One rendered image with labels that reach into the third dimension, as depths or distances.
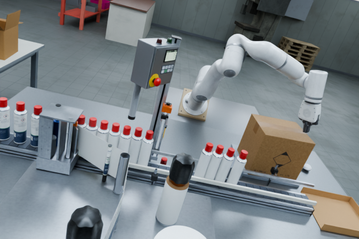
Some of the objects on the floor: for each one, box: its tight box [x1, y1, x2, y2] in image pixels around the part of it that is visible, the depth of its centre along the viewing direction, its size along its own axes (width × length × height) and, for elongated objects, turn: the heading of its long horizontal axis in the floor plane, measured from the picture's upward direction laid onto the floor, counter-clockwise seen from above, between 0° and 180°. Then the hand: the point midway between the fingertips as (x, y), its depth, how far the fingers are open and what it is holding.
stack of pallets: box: [277, 36, 321, 71], centre depth 918 cm, size 110×76×78 cm
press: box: [224, 0, 301, 57], centre depth 837 cm, size 140×125×273 cm
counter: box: [105, 0, 155, 46], centre depth 742 cm, size 83×251×86 cm, turn 153°
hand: (306, 128), depth 150 cm, fingers closed
